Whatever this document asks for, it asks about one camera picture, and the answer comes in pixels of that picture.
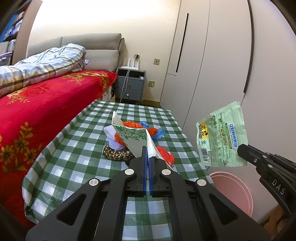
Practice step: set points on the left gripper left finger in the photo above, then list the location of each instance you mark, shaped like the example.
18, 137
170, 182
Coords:
139, 184

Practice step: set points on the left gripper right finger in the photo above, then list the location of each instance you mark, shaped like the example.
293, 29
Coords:
159, 178

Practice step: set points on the red plastic bag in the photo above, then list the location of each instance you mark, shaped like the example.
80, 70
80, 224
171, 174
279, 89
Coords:
169, 158

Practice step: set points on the white torn paper packaging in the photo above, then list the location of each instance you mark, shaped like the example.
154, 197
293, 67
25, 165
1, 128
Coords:
136, 146

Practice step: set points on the blue plastic bag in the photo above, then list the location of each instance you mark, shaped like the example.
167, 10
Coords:
156, 133

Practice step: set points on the orange plastic bag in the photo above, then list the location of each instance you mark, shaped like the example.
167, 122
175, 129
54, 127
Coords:
131, 131

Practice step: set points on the green snack wrapper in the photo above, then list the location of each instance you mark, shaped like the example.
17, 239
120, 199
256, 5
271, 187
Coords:
219, 135

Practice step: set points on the dark floral fabric scrap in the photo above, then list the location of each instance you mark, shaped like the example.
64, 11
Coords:
115, 155

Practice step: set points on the pink plastic bin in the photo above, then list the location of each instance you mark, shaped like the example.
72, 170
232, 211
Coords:
234, 189

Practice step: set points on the white knitted cloth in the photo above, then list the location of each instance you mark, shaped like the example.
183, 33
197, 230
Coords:
110, 137

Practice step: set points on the green checkered tablecloth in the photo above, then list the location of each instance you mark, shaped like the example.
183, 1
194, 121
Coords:
75, 156

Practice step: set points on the grey nightstand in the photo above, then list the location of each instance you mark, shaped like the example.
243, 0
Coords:
130, 84

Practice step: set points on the white wifi router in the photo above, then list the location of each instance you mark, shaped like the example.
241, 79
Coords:
131, 63

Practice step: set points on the red floral blanket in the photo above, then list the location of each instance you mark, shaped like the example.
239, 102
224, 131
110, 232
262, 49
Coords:
31, 117

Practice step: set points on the beige padded headboard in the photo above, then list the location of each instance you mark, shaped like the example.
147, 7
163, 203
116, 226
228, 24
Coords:
102, 50

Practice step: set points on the beige wardrobe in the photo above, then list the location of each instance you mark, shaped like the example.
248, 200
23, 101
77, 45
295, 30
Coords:
226, 51

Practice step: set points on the plaid blue quilt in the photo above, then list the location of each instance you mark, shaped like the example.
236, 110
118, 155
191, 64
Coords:
51, 63

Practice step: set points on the shelf with storage boxes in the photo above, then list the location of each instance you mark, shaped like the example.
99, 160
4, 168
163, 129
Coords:
8, 36

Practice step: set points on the lower wall socket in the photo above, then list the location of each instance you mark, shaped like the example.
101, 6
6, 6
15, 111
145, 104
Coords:
151, 84

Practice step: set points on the upper wall switch plate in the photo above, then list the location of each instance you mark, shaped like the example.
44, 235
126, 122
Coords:
156, 61

